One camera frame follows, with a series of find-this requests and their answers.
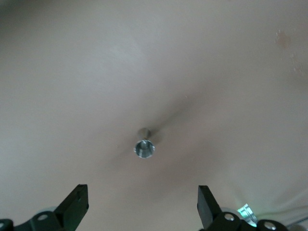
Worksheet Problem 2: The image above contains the metal measuring jigger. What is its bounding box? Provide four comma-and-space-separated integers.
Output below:
133, 127, 156, 160

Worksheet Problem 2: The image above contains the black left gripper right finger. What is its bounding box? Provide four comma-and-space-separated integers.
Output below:
197, 185, 287, 231

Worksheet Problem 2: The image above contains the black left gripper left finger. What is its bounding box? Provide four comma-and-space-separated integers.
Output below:
0, 184, 90, 231

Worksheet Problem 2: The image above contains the brown table cover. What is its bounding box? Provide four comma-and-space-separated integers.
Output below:
0, 0, 308, 231

